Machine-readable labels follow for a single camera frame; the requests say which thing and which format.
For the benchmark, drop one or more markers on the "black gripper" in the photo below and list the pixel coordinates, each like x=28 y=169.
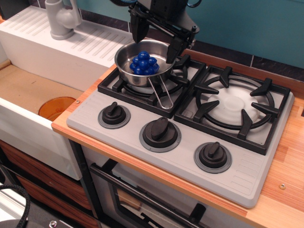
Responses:
x=168 y=16

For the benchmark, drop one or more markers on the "stainless steel pan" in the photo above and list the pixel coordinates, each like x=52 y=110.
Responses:
x=124 y=56

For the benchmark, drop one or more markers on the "blue toy blueberry cluster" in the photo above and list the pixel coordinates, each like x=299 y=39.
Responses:
x=143 y=64

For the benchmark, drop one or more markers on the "black left stove knob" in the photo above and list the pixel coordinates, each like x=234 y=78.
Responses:
x=114 y=116

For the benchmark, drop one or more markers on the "black stove knob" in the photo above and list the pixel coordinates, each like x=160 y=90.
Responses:
x=114 y=116
x=213 y=157
x=160 y=135

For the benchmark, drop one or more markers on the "black middle stove knob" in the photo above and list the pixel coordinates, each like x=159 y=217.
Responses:
x=160 y=135

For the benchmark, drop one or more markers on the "grey toy stove top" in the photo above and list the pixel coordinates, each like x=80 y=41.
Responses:
x=241 y=183

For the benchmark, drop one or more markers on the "black right stove knob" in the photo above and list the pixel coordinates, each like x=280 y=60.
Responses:
x=213 y=157

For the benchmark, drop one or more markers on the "black left burner grate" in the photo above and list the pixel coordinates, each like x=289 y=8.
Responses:
x=165 y=99

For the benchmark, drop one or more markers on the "black burner grate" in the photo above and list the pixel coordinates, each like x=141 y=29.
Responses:
x=242 y=110
x=165 y=99

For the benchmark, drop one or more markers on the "black right burner grate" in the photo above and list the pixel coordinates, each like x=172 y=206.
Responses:
x=242 y=110

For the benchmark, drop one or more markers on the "grey toy faucet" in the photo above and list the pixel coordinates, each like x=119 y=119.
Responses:
x=62 y=21

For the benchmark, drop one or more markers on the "white toy sink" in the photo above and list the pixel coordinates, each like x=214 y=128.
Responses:
x=39 y=68

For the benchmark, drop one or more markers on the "orange plastic plate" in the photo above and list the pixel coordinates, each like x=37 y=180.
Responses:
x=53 y=108

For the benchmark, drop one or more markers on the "oven door with window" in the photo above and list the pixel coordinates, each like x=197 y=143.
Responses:
x=212 y=218

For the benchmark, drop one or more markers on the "black oven door handle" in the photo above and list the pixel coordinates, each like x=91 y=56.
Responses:
x=141 y=208

